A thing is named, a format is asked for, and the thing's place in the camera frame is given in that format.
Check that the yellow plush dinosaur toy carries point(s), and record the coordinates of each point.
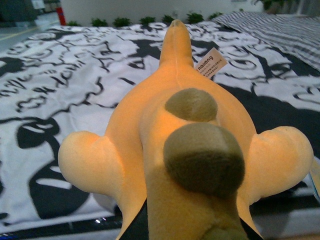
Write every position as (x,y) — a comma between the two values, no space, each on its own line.
(189,150)

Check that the black and white patterned blanket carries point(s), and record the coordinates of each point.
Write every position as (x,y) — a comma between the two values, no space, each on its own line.
(69,79)

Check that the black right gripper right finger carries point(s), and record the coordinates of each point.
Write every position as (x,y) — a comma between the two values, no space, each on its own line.
(251,234)

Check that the striped grey pillow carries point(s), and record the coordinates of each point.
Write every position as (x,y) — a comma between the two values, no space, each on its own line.
(295,35)

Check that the red fire extinguisher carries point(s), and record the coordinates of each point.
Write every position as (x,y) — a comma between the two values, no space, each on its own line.
(61,16)

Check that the black bed frame edge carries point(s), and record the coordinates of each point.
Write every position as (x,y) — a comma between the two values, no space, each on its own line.
(276,218)

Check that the row of green plants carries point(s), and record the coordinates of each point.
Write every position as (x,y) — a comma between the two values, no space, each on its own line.
(192,18)

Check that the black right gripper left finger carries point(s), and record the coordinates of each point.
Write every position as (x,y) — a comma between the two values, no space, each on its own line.
(139,229)

